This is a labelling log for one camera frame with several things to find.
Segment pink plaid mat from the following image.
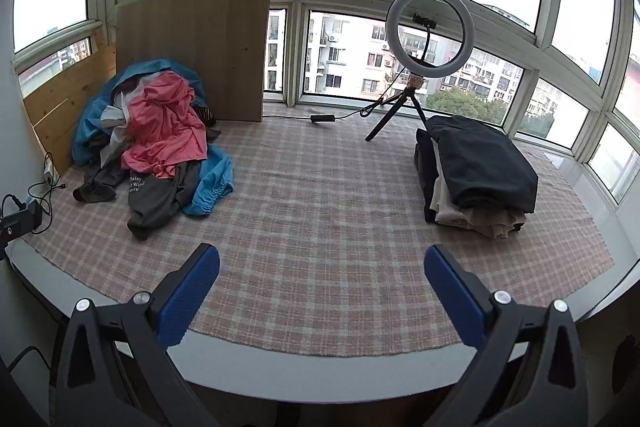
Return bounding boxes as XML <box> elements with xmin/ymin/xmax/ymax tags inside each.
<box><xmin>34</xmin><ymin>114</ymin><xmax>615</xmax><ymax>357</ymax></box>

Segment apartment buildings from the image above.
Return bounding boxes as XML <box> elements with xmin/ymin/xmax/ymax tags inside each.
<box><xmin>265</xmin><ymin>9</ymin><xmax>526</xmax><ymax>108</ymax></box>

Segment pile of mixed clothes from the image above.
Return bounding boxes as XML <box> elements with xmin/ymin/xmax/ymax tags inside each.
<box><xmin>71</xmin><ymin>59</ymin><xmax>235</xmax><ymax>217</ymax></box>

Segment pink t-shirt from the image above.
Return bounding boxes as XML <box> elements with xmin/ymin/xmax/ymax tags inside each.
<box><xmin>121</xmin><ymin>71</ymin><xmax>208</xmax><ymax>179</ymax></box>

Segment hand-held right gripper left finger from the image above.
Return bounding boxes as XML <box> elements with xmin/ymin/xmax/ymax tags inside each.
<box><xmin>55</xmin><ymin>243</ymin><xmax>221</xmax><ymax>427</ymax></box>

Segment dark brown folded garment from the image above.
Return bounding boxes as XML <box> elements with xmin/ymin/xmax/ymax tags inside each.
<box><xmin>414</xmin><ymin>129</ymin><xmax>441</xmax><ymax>223</ymax></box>

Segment black folded garment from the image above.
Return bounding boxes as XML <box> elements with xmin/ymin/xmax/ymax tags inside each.
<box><xmin>427</xmin><ymin>115</ymin><xmax>539</xmax><ymax>214</ymax></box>

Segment black tripod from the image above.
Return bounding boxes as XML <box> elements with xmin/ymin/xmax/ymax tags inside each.
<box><xmin>365</xmin><ymin>76</ymin><xmax>428</xmax><ymax>142</ymax></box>

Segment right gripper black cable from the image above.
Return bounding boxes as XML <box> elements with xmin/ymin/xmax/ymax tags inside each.
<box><xmin>7</xmin><ymin>346</ymin><xmax>53</xmax><ymax>375</ymax></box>

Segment plywood board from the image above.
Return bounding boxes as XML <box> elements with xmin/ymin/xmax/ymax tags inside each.
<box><xmin>116</xmin><ymin>0</ymin><xmax>273</xmax><ymax>124</ymax></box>

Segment white ring light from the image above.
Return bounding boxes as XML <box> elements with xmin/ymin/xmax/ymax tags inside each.
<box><xmin>385</xmin><ymin>0</ymin><xmax>475</xmax><ymax>76</ymax></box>

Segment wooden plank panel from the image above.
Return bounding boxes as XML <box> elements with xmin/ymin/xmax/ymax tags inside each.
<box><xmin>22</xmin><ymin>44</ymin><xmax>118</xmax><ymax>175</ymax></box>

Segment dark grey garment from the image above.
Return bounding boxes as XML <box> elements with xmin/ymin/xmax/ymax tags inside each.
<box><xmin>72</xmin><ymin>152</ymin><xmax>126</xmax><ymax>204</ymax></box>

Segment black cable with inline controller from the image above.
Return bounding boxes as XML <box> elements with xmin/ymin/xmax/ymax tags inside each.
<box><xmin>262</xmin><ymin>72</ymin><xmax>416</xmax><ymax>125</ymax></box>

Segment black power adapter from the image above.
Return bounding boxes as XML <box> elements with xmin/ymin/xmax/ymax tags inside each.
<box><xmin>26</xmin><ymin>201</ymin><xmax>44</xmax><ymax>235</ymax></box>

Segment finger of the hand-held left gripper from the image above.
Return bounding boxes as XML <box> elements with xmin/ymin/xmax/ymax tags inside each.
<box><xmin>0</xmin><ymin>213</ymin><xmax>30</xmax><ymax>260</ymax></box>

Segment white garment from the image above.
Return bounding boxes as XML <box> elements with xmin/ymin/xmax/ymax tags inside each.
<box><xmin>100</xmin><ymin>74</ymin><xmax>151</xmax><ymax>168</ymax></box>

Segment beige folded garment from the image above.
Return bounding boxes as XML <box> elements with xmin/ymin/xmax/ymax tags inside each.
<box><xmin>434</xmin><ymin>147</ymin><xmax>528</xmax><ymax>240</ymax></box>

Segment black yellow-striped garment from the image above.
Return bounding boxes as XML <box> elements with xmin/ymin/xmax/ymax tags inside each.
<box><xmin>192</xmin><ymin>104</ymin><xmax>221</xmax><ymax>142</ymax></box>

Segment grey printed t-shirt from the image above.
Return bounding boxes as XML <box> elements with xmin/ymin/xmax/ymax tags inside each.
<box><xmin>126</xmin><ymin>161</ymin><xmax>201</xmax><ymax>242</ymax></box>

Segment black gooseneck phone holder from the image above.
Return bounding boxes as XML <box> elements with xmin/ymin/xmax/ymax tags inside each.
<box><xmin>411</xmin><ymin>13</ymin><xmax>440</xmax><ymax>62</ymax></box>

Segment green trees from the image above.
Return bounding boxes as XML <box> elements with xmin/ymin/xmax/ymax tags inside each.
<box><xmin>427</xmin><ymin>87</ymin><xmax>508</xmax><ymax>125</ymax></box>

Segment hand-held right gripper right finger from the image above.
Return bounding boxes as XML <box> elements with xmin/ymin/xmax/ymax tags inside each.
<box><xmin>423</xmin><ymin>244</ymin><xmax>588</xmax><ymax>427</ymax></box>

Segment power adapter and white strip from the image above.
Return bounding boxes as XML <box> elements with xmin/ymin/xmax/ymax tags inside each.
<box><xmin>2</xmin><ymin>151</ymin><xmax>68</xmax><ymax>215</ymax></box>

